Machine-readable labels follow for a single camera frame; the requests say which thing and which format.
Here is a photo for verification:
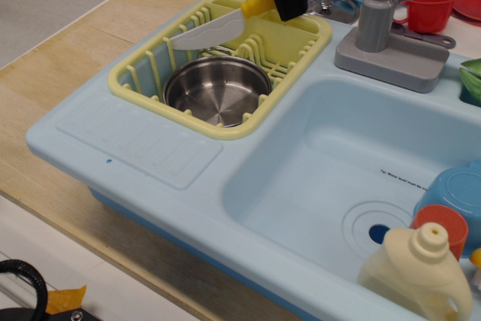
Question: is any yellow tape piece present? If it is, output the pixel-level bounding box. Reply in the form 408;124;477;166
45;285;87;315

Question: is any red toy cup with handle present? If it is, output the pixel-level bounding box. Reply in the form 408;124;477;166
393;0;454;33

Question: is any light blue toy sink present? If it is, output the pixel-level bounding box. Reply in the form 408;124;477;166
26;22;480;320

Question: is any yellow dish drying rack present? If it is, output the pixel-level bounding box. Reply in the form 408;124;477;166
107;0;332;140

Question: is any cream detergent bottle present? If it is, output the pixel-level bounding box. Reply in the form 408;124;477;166
357;223;473;320

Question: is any red-orange cup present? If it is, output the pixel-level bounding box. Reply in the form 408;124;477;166
410;204;469;261

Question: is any black metal bracket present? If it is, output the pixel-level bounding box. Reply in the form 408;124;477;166
1;307;99;321

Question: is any grey toy faucet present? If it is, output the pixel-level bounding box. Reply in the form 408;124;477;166
334;0;449;93

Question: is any wooden board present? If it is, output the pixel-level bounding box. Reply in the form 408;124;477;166
1;0;295;320

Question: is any grey utensil handle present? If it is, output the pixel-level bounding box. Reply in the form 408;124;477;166
391;23;456;50

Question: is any steel pot lid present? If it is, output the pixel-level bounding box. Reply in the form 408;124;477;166
307;0;360;24

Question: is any small yellow toy piece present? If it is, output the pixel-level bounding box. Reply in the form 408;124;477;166
470;247;481;269

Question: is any stainless steel pot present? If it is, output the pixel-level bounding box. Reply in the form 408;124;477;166
163;56;273;128

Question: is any upturned blue bowl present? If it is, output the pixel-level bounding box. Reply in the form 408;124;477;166
413;161;480;258

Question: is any green toy bowl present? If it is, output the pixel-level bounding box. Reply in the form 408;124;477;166
459;59;480;104

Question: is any black braided cable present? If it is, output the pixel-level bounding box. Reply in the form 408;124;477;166
0;259;48;321

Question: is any toy knife yellow handle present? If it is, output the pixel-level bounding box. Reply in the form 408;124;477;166
170;0;276;50

